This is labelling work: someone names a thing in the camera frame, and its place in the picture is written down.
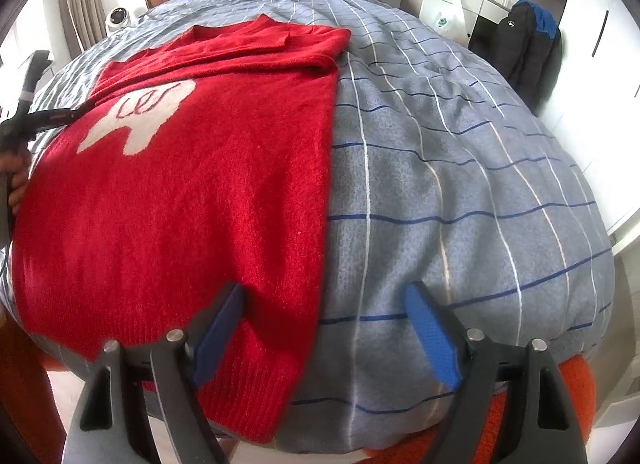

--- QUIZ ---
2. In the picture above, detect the red knit sweater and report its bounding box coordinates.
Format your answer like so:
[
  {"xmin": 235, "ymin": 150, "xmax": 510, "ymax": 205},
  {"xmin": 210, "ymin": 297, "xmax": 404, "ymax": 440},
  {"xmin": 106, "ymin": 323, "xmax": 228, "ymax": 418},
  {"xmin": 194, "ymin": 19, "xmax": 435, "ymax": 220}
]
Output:
[{"xmin": 12, "ymin": 14, "xmax": 352, "ymax": 445}]

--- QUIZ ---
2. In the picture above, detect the dark jacket with blue hood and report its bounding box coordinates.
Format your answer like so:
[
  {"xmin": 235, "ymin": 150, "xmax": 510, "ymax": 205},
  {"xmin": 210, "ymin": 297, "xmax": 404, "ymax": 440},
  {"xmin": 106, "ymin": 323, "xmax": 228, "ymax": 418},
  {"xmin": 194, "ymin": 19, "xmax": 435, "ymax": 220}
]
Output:
[{"xmin": 492, "ymin": 0, "xmax": 564, "ymax": 115}]

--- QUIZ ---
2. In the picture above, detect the blue checked duvet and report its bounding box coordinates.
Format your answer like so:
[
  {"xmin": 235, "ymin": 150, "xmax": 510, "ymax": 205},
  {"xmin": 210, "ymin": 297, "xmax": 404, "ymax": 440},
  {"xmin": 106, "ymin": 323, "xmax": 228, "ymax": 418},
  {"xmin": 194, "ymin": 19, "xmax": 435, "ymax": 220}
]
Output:
[{"xmin": 0, "ymin": 0, "xmax": 617, "ymax": 452}]

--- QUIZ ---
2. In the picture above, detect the white plastic bag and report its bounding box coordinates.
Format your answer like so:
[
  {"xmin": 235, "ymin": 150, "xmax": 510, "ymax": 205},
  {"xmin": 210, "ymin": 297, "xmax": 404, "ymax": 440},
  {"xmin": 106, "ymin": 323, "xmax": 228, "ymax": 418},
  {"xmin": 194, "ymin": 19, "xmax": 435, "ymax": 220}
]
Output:
[{"xmin": 430, "ymin": 0, "xmax": 471, "ymax": 39}]

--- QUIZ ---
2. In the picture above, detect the white wardrobe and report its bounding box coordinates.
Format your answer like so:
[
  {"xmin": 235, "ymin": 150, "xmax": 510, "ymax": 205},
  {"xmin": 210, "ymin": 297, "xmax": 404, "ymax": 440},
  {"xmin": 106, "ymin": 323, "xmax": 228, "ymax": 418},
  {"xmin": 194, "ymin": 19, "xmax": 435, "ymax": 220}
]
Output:
[{"xmin": 530, "ymin": 0, "xmax": 640, "ymax": 235}]

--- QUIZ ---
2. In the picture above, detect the white table fan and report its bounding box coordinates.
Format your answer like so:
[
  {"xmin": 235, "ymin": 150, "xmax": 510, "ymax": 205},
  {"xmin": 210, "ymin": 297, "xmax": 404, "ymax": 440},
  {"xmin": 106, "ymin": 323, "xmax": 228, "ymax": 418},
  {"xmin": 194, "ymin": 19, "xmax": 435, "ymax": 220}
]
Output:
[{"xmin": 105, "ymin": 8, "xmax": 137, "ymax": 36}]

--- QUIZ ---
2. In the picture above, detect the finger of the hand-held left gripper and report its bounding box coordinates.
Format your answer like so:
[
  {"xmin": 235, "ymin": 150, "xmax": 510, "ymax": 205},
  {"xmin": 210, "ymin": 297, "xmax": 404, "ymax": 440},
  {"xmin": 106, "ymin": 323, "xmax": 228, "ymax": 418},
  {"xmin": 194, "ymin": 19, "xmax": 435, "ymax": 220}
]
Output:
[
  {"xmin": 15, "ymin": 102, "xmax": 96, "ymax": 133},
  {"xmin": 14, "ymin": 50, "xmax": 52, "ymax": 112}
]

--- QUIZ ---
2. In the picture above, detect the orange fleece blanket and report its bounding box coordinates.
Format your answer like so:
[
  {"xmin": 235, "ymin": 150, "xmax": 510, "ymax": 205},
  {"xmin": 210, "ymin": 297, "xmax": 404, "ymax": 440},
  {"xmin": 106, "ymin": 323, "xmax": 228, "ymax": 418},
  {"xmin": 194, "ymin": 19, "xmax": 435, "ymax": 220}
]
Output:
[{"xmin": 0, "ymin": 319, "xmax": 598, "ymax": 464}]

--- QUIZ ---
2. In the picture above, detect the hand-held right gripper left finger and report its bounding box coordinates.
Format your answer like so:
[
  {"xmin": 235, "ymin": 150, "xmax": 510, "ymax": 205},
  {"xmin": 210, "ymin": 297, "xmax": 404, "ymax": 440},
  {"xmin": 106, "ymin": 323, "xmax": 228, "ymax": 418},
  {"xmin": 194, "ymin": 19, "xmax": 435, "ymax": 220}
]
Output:
[{"xmin": 62, "ymin": 281, "xmax": 246, "ymax": 464}]

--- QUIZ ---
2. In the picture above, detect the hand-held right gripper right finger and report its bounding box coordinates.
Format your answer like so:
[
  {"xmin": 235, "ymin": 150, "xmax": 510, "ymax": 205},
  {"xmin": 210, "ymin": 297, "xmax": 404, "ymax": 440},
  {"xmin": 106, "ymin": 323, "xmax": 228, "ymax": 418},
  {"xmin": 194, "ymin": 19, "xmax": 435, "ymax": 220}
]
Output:
[{"xmin": 405, "ymin": 280, "xmax": 588, "ymax": 464}]

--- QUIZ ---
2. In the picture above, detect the person's left hand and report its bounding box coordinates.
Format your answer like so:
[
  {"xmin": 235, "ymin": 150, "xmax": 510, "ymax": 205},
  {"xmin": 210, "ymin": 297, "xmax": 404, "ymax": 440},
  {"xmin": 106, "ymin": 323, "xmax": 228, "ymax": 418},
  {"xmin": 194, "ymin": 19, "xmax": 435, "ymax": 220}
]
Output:
[{"xmin": 0, "ymin": 150, "xmax": 32, "ymax": 215}]

